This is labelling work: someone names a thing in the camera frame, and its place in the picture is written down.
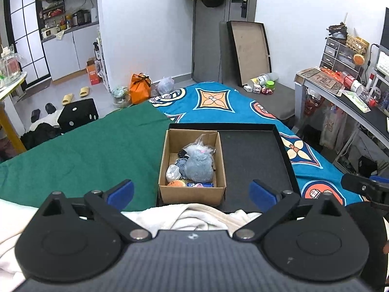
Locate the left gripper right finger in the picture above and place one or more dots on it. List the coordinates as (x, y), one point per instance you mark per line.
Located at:
(277, 207)

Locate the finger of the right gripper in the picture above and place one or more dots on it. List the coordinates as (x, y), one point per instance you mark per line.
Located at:
(374, 189)

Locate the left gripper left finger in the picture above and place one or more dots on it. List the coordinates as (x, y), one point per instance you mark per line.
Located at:
(105, 207)

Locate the hamburger plush toy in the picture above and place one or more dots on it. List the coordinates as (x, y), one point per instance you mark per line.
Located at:
(177, 183)

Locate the white soft bundle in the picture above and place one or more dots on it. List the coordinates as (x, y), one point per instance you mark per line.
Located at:
(173, 173)

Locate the blue patterned plush toy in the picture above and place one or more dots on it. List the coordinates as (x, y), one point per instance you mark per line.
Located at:
(181, 163)

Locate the grey fluffy plush toy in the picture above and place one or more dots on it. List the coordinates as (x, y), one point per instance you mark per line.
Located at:
(199, 167)

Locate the brown cardboard box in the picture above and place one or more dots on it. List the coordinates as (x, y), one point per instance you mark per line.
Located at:
(177, 139)

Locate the clear plastic bag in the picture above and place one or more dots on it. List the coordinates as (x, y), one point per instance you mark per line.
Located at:
(199, 146)

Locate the black shallow tray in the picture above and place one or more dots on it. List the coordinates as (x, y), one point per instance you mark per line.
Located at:
(250, 152)

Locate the green cloth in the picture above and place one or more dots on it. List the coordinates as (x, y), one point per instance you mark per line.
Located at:
(125, 144)

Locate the black desk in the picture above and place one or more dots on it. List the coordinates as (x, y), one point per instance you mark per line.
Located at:
(374, 121)

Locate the white tote bag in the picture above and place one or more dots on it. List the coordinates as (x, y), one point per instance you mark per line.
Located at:
(332, 135)

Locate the black dice cushion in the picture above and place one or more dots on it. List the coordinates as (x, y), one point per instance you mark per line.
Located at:
(77, 114)

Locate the grey bench seat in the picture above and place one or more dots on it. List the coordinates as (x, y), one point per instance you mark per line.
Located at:
(281, 103)

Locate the yellow slipper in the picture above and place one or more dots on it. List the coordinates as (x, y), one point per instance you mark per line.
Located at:
(84, 92)
(67, 99)

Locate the blue patterned blanket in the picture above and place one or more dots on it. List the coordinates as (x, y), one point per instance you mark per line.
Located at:
(212, 102)

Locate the green lidded jar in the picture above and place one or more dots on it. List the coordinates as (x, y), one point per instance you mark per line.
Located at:
(270, 85)

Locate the orange bag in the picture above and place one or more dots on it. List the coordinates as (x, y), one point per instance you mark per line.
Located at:
(140, 88)

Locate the orange cardboard box on floor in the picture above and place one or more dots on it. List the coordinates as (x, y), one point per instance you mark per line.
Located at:
(92, 72)

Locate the drawer organizer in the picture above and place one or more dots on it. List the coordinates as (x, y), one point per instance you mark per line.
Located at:
(339, 57)

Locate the white kitchen cabinet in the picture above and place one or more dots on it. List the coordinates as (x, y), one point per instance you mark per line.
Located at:
(70, 54)

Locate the framed brown board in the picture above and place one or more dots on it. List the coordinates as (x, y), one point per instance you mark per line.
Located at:
(251, 53)

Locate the black framed glass door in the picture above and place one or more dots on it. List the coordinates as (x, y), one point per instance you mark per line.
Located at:
(24, 34)

